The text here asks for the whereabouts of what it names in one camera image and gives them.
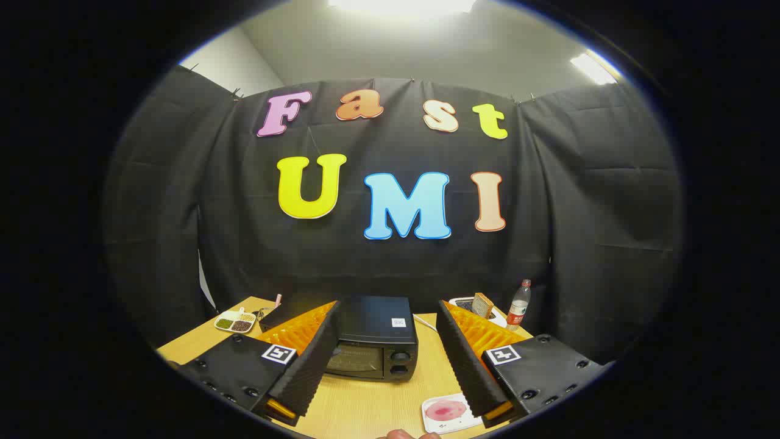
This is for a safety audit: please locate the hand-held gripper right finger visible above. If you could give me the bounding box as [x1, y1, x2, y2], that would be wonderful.
[436, 299, 613, 427]

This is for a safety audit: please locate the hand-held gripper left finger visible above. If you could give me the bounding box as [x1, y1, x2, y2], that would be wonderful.
[168, 300, 342, 427]

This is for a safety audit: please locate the pink ham slice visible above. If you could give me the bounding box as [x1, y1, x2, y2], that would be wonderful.
[425, 399, 467, 423]

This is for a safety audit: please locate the white square plate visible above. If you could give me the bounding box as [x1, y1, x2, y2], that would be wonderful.
[422, 393, 486, 435]

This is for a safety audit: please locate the black toaster oven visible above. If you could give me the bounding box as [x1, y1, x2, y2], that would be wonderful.
[259, 294, 419, 383]

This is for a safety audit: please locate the white pop-up toaster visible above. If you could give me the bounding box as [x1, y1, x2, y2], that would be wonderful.
[449, 293, 508, 330]

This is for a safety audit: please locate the clear water bottle red label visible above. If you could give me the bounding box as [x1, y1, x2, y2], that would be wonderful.
[506, 279, 532, 332]

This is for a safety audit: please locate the white divided dish of beans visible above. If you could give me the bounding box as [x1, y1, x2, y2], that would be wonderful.
[213, 308, 257, 334]

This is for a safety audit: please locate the ceiling light panel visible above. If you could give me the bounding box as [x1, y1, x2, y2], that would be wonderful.
[570, 52, 620, 86]
[328, 0, 477, 16]

